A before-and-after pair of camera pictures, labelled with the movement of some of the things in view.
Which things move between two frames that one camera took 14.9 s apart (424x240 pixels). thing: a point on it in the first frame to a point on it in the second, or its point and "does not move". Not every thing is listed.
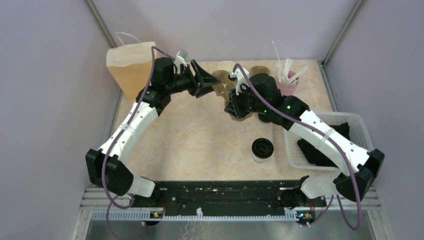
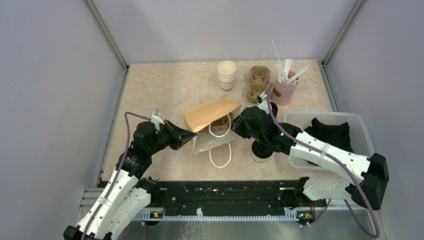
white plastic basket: [298, 159] does not move
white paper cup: [261, 160] does not move
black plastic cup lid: [262, 148] does not move
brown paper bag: [130, 66] to [212, 123]
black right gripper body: [244, 103] to [241, 129]
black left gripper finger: [204, 90] to [179, 138]
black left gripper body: [187, 81] to [164, 137]
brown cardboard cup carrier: [224, 88] to [220, 124]
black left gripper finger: [203, 77] to [177, 130]
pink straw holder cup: [287, 87] does not move
